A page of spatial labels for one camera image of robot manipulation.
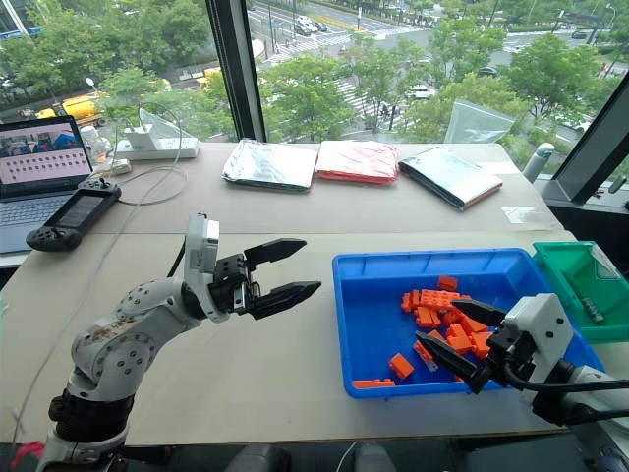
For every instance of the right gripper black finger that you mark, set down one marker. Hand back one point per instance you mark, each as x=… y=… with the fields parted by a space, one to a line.
x=454 y=361
x=481 y=312

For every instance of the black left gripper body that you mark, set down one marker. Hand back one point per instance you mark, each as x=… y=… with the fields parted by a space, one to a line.
x=228 y=290

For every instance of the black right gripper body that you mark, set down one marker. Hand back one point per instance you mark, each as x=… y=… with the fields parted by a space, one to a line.
x=511 y=356

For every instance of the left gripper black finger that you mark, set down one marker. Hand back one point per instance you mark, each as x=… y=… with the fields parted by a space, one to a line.
x=285 y=297
x=275 y=250

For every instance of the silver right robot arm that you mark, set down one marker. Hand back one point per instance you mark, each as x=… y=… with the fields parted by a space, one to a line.
x=560 y=408

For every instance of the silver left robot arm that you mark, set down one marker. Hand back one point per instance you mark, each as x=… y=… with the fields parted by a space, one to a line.
x=118 y=344

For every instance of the green plastic tray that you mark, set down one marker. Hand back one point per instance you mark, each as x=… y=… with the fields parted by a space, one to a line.
x=565 y=280

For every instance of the orange studded building brick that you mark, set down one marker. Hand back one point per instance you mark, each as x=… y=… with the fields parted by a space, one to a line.
x=437 y=298

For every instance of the orange plastic building brick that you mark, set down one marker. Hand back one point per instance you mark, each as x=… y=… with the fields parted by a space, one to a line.
x=410 y=301

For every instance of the flat orange building block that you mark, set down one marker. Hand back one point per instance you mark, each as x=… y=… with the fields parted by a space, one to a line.
x=373 y=383

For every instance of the silver blue foil bag stack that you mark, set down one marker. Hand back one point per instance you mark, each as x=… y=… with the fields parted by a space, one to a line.
x=270 y=164

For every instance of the blue plastic tray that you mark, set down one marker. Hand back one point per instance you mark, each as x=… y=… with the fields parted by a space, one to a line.
x=373 y=314

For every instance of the clear plastic scrap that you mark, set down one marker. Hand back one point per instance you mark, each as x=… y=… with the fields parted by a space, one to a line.
x=520 y=214

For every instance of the red plastic bag stack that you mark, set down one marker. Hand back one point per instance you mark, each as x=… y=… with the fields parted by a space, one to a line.
x=356 y=159

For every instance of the white power strip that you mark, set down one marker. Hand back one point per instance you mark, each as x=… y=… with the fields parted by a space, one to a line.
x=162 y=147

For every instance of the dark rounded shape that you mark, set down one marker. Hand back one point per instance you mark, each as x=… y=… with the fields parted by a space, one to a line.
x=258 y=459

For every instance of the black handheld controller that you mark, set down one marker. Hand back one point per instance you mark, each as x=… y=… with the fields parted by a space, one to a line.
x=74 y=214

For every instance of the white power adapter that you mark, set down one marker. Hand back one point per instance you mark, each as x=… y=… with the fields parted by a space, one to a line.
x=139 y=136

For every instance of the white plastic bottle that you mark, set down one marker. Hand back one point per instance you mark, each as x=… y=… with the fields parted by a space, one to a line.
x=93 y=142

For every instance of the grey laptop computer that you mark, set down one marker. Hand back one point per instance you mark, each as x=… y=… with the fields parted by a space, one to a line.
x=34 y=167

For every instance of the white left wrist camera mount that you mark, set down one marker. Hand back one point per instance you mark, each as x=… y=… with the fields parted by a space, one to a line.
x=200 y=255

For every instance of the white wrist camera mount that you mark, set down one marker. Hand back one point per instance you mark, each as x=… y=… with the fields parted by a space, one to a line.
x=545 y=319
x=200 y=255

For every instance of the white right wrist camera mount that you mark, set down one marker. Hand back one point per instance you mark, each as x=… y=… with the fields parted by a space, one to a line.
x=545 y=319

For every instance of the white post with green cap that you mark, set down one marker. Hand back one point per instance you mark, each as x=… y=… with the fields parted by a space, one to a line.
x=538 y=159

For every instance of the dark window frame pillar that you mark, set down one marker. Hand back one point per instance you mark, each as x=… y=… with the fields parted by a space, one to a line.
x=236 y=69

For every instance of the dark slanted window frame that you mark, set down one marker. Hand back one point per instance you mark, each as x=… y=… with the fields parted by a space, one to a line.
x=594 y=142

